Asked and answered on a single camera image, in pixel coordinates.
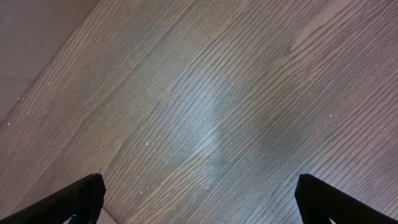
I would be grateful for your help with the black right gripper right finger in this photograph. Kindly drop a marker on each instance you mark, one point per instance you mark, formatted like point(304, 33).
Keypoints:
point(320, 203)

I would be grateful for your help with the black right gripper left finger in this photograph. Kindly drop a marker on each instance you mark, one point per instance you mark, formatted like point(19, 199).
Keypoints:
point(80, 202)

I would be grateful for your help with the white cardboard box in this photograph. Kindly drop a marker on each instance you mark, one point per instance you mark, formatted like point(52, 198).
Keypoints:
point(104, 218)

